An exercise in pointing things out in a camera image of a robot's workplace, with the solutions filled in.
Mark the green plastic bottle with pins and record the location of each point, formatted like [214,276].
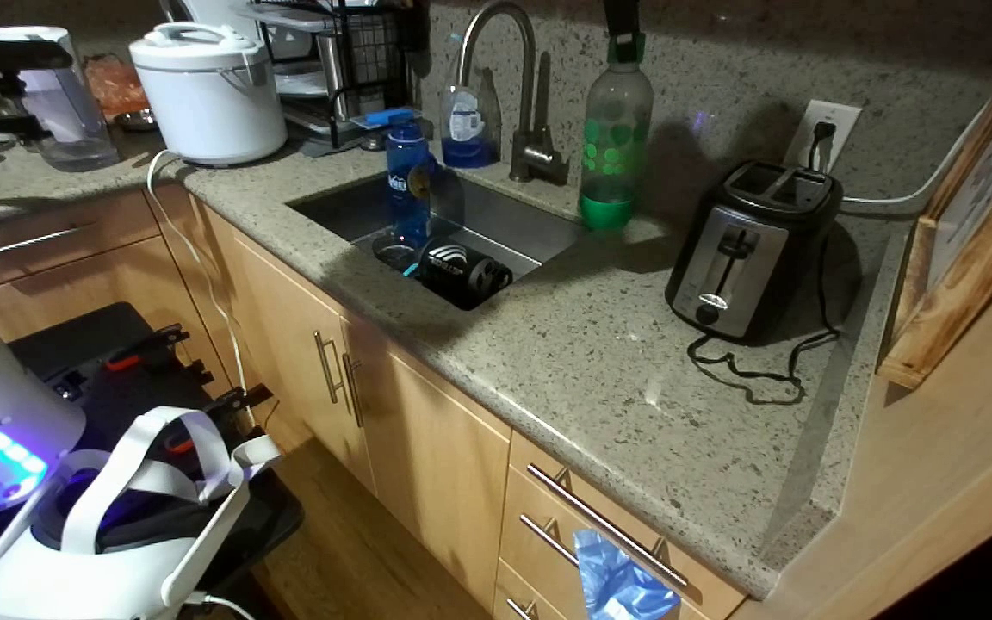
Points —
[614,175]

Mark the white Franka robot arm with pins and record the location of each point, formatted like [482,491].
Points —
[0,392]

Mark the clear dish soap bottle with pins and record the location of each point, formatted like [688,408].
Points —
[466,125]

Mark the stainless steel sink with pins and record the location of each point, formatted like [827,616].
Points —
[496,224]

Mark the blue water bottle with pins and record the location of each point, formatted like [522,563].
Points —
[407,184]

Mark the chrome kitchen faucet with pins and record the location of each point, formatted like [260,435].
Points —
[532,115]

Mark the black and silver toaster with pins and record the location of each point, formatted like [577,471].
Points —
[749,252]

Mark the black mug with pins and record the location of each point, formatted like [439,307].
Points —
[466,282]

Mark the round dark bowl teal rim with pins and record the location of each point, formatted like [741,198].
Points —
[396,257]

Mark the white rice cooker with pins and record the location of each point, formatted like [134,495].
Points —
[206,105]

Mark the light wood kitchen cabinet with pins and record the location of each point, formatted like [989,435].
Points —
[428,461]

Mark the reddish food bag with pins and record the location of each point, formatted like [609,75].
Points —
[117,90]

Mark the clear plastic pitcher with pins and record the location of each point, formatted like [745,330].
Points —
[65,107]

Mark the blue glove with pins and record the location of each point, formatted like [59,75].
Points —
[617,582]

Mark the black robot cart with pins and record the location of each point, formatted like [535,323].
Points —
[68,345]

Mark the white VR headset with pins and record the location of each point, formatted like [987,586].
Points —
[117,575]

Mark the white wall outlet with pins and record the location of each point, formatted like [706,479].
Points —
[838,115]

